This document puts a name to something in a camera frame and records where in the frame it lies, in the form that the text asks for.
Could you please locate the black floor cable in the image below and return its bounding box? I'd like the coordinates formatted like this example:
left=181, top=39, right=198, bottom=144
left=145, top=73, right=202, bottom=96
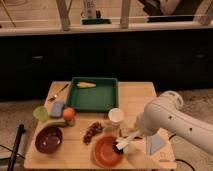
left=168, top=133, right=198, bottom=171

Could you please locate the green plastic tray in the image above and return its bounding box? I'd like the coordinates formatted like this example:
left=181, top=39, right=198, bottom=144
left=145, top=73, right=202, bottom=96
left=66, top=77, right=119, bottom=112

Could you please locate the white bottle on green base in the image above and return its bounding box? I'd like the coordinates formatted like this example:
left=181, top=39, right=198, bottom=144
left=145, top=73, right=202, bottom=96
left=81, top=0, right=111, bottom=25

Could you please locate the blue sponge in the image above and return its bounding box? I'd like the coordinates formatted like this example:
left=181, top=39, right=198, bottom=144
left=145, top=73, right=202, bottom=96
left=50, top=101, right=64, bottom=118

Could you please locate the dark purple bowl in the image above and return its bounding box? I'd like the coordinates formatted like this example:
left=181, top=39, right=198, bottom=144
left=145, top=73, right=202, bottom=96
left=35, top=126, right=63, bottom=154

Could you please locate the yellow corn cob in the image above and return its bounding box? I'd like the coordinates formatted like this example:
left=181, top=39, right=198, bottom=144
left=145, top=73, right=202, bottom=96
left=77, top=82, right=96, bottom=88

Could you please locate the bunch of dark grapes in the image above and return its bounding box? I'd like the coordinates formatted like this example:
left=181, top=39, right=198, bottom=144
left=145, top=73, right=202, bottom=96
left=83, top=122, right=103, bottom=145

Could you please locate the black pole stand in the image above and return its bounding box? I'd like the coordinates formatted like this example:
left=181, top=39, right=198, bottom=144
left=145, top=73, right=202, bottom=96
left=7, top=124, right=25, bottom=171

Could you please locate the metal fork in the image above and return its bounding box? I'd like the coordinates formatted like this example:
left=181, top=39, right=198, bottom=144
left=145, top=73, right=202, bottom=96
left=48, top=84, right=69, bottom=102

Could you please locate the light green cup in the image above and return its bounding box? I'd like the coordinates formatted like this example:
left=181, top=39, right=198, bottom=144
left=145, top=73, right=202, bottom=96
left=33, top=106, right=48, bottom=122

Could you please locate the white cup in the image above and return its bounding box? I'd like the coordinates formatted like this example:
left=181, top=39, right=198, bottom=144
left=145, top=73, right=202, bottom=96
left=108, top=108, right=124, bottom=125

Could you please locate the green cucumber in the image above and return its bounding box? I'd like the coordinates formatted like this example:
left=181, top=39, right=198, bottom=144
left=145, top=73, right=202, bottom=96
left=46, top=122, right=67, bottom=127

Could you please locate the orange red bowl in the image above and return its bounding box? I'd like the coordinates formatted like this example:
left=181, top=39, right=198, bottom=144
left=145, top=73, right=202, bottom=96
left=92, top=136, right=124, bottom=168

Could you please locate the orange fruit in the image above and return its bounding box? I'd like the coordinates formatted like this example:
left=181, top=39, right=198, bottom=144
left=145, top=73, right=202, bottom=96
left=63, top=107, right=75, bottom=121

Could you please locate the folded blue cloth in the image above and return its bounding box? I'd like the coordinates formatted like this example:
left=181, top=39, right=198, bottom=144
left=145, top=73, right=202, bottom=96
left=146, top=134, right=165, bottom=155

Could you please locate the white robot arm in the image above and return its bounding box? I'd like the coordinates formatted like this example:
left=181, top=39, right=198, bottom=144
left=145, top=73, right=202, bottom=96
left=136, top=91, right=213, bottom=155

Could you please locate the white handled dish brush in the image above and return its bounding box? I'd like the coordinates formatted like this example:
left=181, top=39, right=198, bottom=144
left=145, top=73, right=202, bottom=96
left=112, top=131, right=141, bottom=155

